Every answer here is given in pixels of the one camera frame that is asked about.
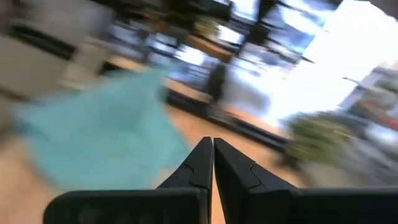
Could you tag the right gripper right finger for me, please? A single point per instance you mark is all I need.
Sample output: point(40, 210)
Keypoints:
point(242, 193)

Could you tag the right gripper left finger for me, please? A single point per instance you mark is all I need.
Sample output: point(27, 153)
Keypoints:
point(192, 180)

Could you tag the blue microfiber towel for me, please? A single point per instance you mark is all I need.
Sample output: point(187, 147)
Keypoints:
point(102, 140)

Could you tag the green potted plant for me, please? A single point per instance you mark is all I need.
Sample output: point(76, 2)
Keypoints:
point(314, 137)

